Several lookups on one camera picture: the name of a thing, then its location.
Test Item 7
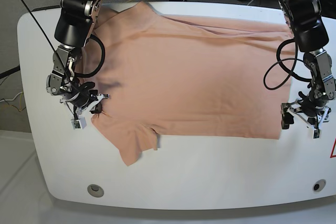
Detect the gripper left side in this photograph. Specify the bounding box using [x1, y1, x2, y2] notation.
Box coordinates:
[281, 91, 327, 130]

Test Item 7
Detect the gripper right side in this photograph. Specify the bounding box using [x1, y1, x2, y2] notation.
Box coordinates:
[67, 91, 102, 114]

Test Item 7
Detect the peach pink T-shirt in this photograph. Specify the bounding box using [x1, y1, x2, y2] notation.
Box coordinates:
[91, 3, 291, 166]

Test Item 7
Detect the robot arm right side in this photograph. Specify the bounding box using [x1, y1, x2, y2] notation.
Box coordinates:
[46, 0, 106, 115]

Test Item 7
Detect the red warning triangle sticker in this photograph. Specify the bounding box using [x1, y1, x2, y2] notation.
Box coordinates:
[330, 139, 336, 158]

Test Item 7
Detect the right table cable grommet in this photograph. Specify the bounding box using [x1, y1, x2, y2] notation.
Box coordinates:
[312, 179, 326, 193]

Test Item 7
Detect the table cable grommet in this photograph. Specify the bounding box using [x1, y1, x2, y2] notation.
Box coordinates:
[312, 179, 326, 193]
[87, 184, 104, 198]

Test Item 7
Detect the left table cable grommet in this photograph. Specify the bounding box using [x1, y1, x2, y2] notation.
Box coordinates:
[87, 184, 104, 198]

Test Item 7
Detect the white floor cable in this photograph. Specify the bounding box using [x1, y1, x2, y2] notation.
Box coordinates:
[0, 91, 24, 104]

